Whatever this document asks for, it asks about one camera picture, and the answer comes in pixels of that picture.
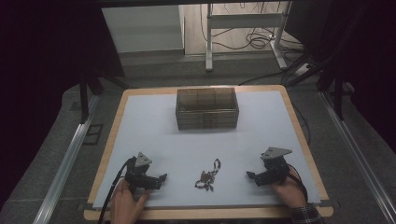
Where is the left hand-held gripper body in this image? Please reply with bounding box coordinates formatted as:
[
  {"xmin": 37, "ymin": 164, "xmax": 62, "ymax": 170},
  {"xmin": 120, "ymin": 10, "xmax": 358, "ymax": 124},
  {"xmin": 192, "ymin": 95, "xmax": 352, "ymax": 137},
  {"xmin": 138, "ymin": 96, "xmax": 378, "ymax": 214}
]
[{"xmin": 124, "ymin": 151, "xmax": 158, "ymax": 191}]

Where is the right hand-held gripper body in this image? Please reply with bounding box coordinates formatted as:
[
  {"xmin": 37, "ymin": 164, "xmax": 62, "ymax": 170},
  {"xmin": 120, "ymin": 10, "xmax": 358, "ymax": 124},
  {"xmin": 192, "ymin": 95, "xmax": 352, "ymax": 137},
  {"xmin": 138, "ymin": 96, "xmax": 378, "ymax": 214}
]
[{"xmin": 261, "ymin": 147, "xmax": 293, "ymax": 185}]

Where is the beaded cord necklace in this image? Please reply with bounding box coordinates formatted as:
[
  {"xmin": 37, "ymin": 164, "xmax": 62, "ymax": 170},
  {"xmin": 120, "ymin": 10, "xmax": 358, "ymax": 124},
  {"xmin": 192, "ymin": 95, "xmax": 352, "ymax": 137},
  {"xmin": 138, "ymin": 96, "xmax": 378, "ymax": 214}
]
[{"xmin": 194, "ymin": 158, "xmax": 222, "ymax": 192}]

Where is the clear acrylic drawer box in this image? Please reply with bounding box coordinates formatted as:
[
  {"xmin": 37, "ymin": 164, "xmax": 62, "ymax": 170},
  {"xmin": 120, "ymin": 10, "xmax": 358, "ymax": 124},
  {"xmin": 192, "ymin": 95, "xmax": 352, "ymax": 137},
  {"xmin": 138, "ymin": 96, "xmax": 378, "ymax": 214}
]
[{"xmin": 175, "ymin": 87, "xmax": 240, "ymax": 131}]

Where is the person's right hand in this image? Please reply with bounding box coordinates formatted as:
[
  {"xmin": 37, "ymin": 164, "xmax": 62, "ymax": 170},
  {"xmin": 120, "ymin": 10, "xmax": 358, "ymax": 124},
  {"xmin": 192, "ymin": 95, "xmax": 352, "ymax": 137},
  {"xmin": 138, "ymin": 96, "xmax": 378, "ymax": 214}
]
[{"xmin": 270, "ymin": 169, "xmax": 307, "ymax": 209}]

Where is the person's left hand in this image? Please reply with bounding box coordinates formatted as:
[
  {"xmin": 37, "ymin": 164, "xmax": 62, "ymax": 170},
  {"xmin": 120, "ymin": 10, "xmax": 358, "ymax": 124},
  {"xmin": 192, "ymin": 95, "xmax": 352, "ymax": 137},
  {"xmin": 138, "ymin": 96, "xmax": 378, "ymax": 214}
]
[{"xmin": 110, "ymin": 179, "xmax": 153, "ymax": 224}]

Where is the white table mat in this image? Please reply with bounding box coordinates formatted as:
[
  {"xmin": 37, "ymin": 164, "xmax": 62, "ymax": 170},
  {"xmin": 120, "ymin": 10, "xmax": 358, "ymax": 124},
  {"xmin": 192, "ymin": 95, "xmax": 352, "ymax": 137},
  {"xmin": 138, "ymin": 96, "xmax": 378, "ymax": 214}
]
[{"xmin": 92, "ymin": 90, "xmax": 321, "ymax": 209}]

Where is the black metal stand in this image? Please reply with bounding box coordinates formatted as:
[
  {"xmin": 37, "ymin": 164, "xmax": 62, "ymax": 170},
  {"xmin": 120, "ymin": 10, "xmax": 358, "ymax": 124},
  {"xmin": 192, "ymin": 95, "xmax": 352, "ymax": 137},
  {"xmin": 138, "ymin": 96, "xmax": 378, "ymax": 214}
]
[
  {"xmin": 316, "ymin": 55, "xmax": 354, "ymax": 121},
  {"xmin": 78, "ymin": 73, "xmax": 132, "ymax": 125}
]

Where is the black curtain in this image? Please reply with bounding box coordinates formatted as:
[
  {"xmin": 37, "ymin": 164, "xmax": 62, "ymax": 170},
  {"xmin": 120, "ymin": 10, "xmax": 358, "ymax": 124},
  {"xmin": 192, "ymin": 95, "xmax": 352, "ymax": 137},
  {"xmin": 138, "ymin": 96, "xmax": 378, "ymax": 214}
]
[
  {"xmin": 0, "ymin": 0, "xmax": 125, "ymax": 208},
  {"xmin": 286, "ymin": 0, "xmax": 396, "ymax": 153}
]

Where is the white panel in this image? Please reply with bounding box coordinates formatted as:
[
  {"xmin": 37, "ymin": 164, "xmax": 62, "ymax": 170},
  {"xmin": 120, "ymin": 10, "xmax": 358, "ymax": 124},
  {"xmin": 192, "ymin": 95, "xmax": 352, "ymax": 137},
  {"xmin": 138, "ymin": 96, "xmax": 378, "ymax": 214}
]
[{"xmin": 101, "ymin": 4, "xmax": 185, "ymax": 54}]

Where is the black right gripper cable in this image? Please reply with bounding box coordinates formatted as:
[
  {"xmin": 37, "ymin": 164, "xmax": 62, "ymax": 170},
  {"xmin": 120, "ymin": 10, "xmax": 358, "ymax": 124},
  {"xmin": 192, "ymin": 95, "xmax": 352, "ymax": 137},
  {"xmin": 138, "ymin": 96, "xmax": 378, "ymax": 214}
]
[{"xmin": 286, "ymin": 163, "xmax": 309, "ymax": 203}]

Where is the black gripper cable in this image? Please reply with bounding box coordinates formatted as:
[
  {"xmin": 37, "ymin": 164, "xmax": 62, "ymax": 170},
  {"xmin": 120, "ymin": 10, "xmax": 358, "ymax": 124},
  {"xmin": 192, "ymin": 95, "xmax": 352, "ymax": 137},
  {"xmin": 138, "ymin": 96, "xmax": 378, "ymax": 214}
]
[
  {"xmin": 97, "ymin": 157, "xmax": 138, "ymax": 224},
  {"xmin": 286, "ymin": 163, "xmax": 309, "ymax": 203}
]

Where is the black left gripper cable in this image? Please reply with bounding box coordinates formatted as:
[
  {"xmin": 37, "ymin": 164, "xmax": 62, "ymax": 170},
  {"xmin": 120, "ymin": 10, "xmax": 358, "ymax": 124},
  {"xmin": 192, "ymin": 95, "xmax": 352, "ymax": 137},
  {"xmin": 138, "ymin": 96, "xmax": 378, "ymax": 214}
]
[{"xmin": 97, "ymin": 157, "xmax": 138, "ymax": 224}]

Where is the aluminium rail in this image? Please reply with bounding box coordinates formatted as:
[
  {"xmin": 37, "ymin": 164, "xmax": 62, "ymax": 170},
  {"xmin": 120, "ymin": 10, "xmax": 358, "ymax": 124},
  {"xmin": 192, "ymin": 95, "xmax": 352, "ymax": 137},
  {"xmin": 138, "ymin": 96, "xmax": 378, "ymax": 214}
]
[
  {"xmin": 32, "ymin": 92, "xmax": 101, "ymax": 224},
  {"xmin": 320, "ymin": 90, "xmax": 396, "ymax": 223}
]

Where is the bundle of black floor cables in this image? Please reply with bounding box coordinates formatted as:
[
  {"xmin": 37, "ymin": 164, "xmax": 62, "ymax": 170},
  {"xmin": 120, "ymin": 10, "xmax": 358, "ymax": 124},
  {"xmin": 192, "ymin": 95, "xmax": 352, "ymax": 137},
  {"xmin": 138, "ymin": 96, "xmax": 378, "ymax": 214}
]
[{"xmin": 199, "ymin": 3, "xmax": 304, "ymax": 54}]

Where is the white metal desk frame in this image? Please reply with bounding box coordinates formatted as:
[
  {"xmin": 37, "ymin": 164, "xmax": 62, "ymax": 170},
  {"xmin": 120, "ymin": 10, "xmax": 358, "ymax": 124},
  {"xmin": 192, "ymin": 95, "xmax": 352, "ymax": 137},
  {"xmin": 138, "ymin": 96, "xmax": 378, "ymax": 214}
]
[{"xmin": 205, "ymin": 2, "xmax": 293, "ymax": 73}]

